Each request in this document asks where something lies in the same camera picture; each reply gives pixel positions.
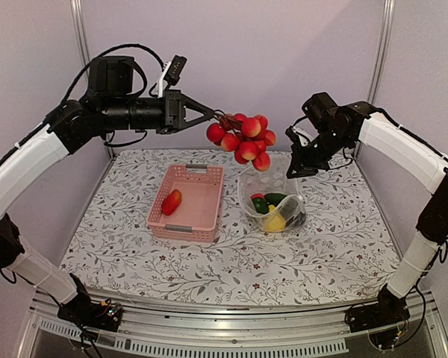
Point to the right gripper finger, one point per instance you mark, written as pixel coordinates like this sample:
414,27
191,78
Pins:
295,159
301,172

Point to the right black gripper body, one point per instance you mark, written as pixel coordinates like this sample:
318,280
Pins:
328,145

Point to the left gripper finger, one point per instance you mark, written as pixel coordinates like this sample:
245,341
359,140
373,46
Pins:
203,117
192,104

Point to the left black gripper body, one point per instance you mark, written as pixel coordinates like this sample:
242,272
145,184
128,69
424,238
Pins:
171,111

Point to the red lychee toy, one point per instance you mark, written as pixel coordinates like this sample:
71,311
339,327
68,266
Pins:
215,133

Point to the green toy cucumber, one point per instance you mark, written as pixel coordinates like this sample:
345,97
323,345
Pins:
274,198

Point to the clear dotted zip bag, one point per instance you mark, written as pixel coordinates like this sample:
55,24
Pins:
251,181

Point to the purple toy eggplant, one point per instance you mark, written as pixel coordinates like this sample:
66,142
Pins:
293,212

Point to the green toy vegetable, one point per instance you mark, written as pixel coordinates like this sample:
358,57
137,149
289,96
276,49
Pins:
260,204

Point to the yellow toy pear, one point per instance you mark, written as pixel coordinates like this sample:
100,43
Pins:
274,222

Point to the red orange mango toy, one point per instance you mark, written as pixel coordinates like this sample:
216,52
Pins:
171,203

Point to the pink plastic basket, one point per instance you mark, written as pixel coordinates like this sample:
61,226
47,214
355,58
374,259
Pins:
195,220

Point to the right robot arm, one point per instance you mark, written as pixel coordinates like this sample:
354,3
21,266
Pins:
341,127

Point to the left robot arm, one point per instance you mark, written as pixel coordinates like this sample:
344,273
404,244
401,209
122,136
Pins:
108,105

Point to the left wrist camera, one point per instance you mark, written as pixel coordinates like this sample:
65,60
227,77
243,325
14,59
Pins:
169,76

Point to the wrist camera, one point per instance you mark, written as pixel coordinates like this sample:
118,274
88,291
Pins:
318,108
169,76

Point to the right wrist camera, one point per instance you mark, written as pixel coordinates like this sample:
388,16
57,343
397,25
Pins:
318,108

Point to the left aluminium post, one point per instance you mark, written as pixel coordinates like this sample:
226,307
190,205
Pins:
78,21

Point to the aluminium post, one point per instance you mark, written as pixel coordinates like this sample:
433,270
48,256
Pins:
78,21
382,50

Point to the aluminium front rail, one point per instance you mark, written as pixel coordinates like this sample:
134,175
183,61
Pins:
154,327

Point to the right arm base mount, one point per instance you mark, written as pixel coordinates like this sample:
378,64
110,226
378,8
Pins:
386,311

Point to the right aluminium post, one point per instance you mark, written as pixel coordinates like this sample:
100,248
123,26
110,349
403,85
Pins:
382,50

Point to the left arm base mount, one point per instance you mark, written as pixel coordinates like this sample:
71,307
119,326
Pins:
81,311

